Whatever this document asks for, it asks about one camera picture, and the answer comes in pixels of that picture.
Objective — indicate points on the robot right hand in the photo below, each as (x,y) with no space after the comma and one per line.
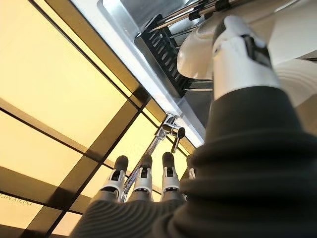
(247,173)

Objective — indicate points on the beige round plate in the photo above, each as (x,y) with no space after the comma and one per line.
(195,54)

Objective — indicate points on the chrome pull-down kitchen faucet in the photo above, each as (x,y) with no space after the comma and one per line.
(171,130)

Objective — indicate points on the black dish drying rack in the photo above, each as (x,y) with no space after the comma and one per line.
(163,52)

